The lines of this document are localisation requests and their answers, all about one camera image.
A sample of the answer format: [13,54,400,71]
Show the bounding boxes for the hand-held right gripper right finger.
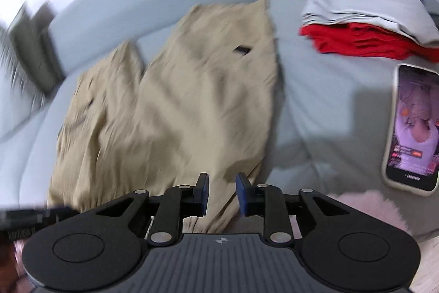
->
[235,172,348,244]

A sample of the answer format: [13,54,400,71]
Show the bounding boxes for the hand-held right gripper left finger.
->
[95,172,210,247]

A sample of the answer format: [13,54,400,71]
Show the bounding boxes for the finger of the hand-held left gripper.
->
[0,207,80,241]

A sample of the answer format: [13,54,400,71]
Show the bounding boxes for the khaki cargo pants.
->
[47,0,279,235]

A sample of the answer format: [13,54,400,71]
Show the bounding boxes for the grey sofa cover sheet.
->
[237,0,439,211]

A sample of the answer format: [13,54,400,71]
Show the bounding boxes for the grey-brown cushion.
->
[0,3,66,98]

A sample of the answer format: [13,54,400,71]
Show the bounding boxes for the smartphone in pale case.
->
[382,63,439,197]

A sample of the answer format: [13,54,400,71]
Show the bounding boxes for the folded red cloth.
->
[299,23,439,61]

